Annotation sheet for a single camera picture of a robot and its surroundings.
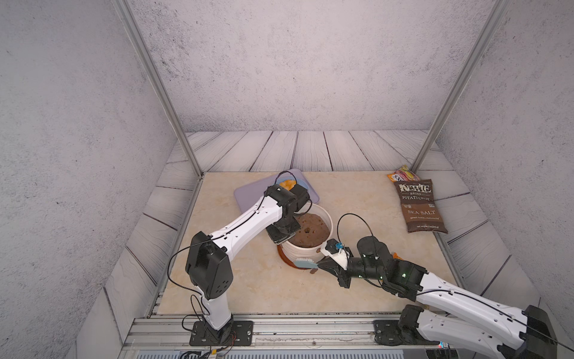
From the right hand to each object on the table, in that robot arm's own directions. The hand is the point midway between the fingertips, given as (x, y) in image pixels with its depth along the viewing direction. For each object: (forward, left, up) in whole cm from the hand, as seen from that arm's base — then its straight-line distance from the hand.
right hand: (322, 265), depth 70 cm
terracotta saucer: (+7, +12, -15) cm, 20 cm away
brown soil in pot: (+16, +2, -7) cm, 18 cm away
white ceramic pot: (+7, +10, -6) cm, 13 cm away
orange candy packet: (+11, -31, -17) cm, 37 cm away
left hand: (+10, +9, -3) cm, 14 cm away
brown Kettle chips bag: (+35, -48, -17) cm, 62 cm away
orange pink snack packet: (+55, -47, -16) cm, 74 cm away
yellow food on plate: (+46, +13, -14) cm, 50 cm away
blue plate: (+53, +14, -16) cm, 57 cm away
